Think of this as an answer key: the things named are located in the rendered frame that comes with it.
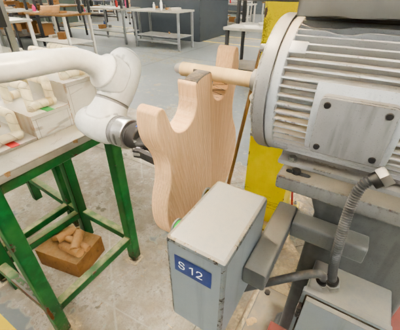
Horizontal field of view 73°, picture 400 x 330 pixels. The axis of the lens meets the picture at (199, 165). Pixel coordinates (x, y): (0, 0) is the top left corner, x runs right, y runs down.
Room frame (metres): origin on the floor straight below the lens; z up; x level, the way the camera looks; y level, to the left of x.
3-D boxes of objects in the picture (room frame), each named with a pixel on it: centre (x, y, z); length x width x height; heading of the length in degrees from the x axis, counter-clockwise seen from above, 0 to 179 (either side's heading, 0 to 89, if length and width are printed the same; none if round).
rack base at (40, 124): (1.05, 0.68, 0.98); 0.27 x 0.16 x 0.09; 59
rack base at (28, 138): (0.92, 0.76, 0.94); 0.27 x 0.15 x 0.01; 59
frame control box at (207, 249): (0.30, -0.10, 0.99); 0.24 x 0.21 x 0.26; 59
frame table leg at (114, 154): (1.09, 0.40, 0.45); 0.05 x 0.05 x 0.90; 59
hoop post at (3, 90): (1.06, 0.77, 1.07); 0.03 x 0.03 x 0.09
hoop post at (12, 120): (0.90, 0.67, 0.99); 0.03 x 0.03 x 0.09
